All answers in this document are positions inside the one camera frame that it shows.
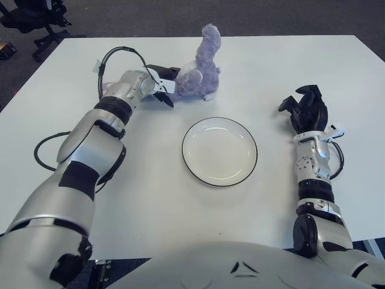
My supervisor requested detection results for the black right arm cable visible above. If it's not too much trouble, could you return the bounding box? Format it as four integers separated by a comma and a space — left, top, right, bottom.
329, 140, 345, 180

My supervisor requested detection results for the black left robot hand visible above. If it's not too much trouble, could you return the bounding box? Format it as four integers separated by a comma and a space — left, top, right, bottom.
143, 63, 181, 109

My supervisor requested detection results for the white plate with black rim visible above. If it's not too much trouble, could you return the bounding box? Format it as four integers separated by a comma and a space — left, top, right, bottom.
181, 116, 259, 188

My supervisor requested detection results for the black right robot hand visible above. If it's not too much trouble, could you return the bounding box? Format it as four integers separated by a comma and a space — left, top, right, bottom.
277, 84, 328, 135

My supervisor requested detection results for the purple plush bunny doll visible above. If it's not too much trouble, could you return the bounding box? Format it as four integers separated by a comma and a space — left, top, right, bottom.
102, 24, 223, 102

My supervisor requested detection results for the grey robot torso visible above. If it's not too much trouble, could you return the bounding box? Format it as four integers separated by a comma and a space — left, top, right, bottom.
105, 240, 385, 289

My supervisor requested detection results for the grey metal table leg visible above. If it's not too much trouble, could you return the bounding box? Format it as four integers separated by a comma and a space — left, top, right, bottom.
360, 239, 385, 256

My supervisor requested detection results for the black metal bracket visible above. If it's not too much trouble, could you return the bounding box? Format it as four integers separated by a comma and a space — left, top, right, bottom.
94, 258, 112, 284

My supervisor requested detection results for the yellow and black box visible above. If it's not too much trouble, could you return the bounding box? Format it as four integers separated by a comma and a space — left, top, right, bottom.
0, 42, 16, 60

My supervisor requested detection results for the black office chair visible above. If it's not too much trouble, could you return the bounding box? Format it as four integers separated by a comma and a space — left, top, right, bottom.
0, 0, 87, 63

